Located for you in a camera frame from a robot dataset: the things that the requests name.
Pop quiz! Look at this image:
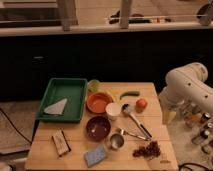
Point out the dark maroon bowl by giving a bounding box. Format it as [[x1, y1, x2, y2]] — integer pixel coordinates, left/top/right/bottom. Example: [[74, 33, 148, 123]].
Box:
[[86, 116, 111, 141]]

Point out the black handled metal spoon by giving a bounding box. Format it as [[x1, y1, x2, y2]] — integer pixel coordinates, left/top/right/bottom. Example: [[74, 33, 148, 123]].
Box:
[[121, 103, 152, 139]]

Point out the metal measuring cup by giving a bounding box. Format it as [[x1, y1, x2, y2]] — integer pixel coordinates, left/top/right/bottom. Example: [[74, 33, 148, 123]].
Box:
[[109, 128, 149, 150]]

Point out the orange apple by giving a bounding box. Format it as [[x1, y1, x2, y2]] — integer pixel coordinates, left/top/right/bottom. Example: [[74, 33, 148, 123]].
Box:
[[136, 98, 147, 112]]

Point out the grey triangular cloth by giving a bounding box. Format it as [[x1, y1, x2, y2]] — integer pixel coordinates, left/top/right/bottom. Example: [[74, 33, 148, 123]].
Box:
[[44, 98, 68, 115]]

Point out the wooden block brush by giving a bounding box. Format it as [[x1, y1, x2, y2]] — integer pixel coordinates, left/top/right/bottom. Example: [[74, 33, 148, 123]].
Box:
[[52, 130, 71, 156]]

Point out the black cable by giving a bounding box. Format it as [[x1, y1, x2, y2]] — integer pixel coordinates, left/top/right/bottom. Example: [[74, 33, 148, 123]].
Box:
[[0, 107, 34, 146]]

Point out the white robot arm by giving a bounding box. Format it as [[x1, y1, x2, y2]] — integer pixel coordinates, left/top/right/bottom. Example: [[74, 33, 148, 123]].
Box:
[[158, 62, 213, 124]]

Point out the bunch of red grapes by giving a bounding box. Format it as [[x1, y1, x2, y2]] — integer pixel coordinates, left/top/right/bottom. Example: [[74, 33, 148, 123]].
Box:
[[133, 141, 161, 158]]

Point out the blue sponge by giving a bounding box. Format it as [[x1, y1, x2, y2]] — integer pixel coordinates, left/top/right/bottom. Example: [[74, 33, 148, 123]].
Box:
[[84, 145, 107, 167]]

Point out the small green cup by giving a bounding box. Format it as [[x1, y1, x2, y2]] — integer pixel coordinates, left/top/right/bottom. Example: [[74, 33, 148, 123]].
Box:
[[87, 79, 100, 93]]

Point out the green chili pepper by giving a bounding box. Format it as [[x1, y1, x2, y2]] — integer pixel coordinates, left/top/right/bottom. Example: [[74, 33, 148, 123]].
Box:
[[119, 91, 140, 100]]

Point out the yellow banana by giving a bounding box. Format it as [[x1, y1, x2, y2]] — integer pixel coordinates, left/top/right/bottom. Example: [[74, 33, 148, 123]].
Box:
[[106, 91, 117, 102]]

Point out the green plastic tray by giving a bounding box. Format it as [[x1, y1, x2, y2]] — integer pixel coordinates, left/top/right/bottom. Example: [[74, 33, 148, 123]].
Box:
[[36, 78, 87, 123]]

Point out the white paper cup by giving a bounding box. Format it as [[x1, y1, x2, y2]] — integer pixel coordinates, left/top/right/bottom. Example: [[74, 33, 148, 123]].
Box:
[[106, 103, 121, 120]]

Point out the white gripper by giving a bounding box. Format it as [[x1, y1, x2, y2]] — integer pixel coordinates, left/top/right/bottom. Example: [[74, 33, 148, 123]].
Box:
[[160, 101, 177, 125]]

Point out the spice bottle rack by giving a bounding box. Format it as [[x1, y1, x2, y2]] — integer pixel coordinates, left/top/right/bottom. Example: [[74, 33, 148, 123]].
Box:
[[182, 102, 211, 145]]

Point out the orange red bowl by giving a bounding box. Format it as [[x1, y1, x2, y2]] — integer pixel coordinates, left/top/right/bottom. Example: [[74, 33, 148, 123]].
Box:
[[86, 92, 113, 114]]

